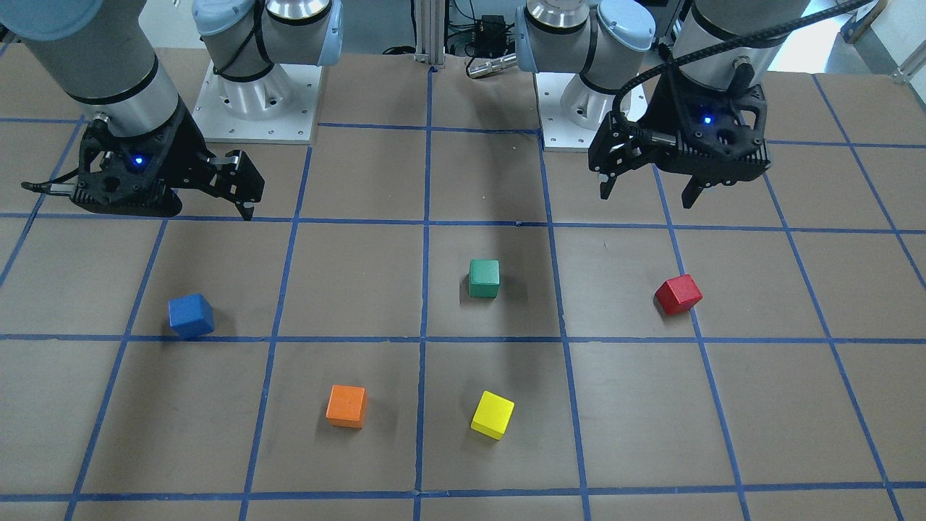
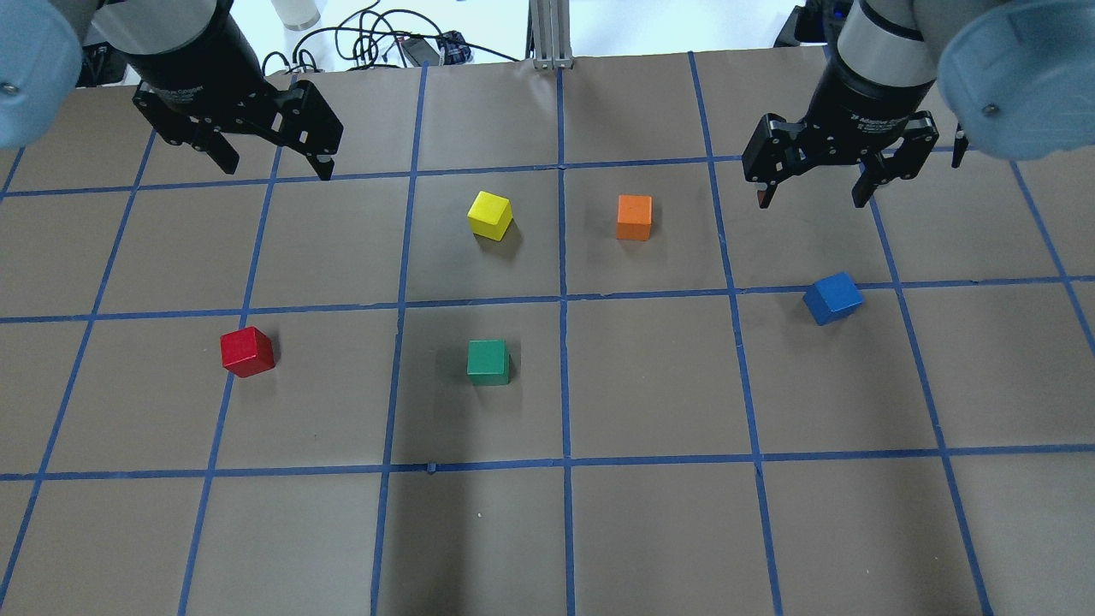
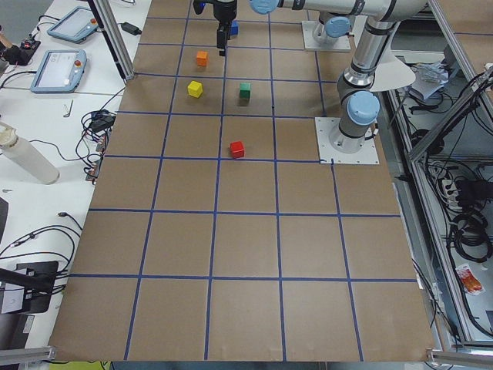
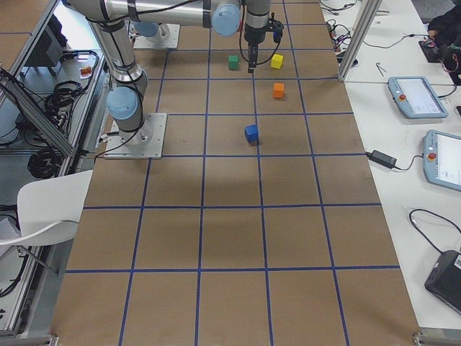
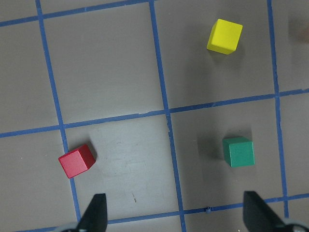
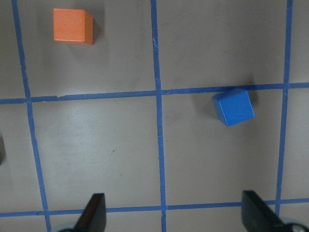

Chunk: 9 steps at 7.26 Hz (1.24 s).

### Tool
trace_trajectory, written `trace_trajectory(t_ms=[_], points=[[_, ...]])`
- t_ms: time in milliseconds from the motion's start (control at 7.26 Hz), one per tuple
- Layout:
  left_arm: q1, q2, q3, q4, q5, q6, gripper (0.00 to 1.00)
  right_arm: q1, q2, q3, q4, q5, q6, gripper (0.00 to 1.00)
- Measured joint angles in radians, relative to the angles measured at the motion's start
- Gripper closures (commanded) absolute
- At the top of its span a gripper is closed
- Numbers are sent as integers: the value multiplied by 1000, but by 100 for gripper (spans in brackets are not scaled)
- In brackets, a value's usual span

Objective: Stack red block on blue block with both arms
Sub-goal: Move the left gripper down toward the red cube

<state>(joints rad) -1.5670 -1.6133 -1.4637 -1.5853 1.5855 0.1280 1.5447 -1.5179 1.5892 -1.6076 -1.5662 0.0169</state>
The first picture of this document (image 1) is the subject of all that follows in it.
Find black braided cable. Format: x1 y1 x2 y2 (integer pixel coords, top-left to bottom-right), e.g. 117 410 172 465
611 0 880 138

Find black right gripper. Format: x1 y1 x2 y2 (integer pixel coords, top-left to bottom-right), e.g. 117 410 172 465
72 102 265 221

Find red wooden block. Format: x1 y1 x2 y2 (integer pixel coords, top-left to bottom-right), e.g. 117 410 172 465
654 274 703 315

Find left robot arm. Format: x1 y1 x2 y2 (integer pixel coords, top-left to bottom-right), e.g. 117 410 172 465
514 1 807 208

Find yellow wooden block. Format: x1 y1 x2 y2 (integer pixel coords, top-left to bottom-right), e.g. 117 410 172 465
470 390 515 441

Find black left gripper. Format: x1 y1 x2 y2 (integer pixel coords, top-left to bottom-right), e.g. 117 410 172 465
587 85 768 210

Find green wooden block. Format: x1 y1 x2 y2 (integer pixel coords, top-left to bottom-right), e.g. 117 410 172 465
467 258 501 299

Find orange wooden block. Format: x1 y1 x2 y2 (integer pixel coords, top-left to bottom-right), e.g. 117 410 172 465
326 384 368 429

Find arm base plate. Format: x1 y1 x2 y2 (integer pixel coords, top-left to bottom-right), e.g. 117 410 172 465
190 64 324 145
535 72 614 153

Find blue wooden block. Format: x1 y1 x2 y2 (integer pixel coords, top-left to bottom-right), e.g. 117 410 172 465
168 293 215 339

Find aluminium frame post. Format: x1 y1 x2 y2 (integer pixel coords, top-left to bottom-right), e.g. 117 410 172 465
413 0 447 69

